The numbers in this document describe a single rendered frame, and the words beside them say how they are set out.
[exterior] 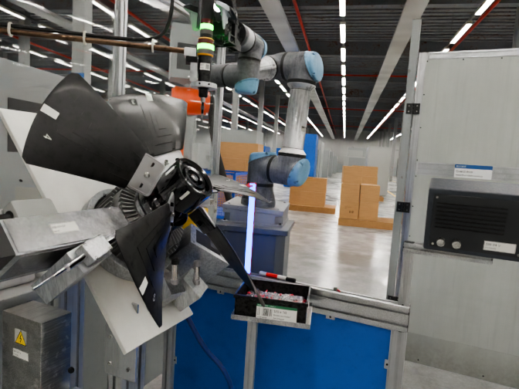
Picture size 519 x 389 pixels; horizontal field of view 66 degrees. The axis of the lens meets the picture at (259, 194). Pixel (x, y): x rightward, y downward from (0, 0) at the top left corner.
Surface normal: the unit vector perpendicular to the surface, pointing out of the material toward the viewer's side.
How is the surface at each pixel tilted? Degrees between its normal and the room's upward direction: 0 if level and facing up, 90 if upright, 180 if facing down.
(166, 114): 46
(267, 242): 90
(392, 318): 90
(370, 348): 90
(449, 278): 90
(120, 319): 50
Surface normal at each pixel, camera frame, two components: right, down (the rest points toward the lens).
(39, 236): 0.74, -0.56
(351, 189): -0.23, 0.07
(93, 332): 0.91, 0.10
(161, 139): 0.12, -0.54
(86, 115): 0.68, -0.11
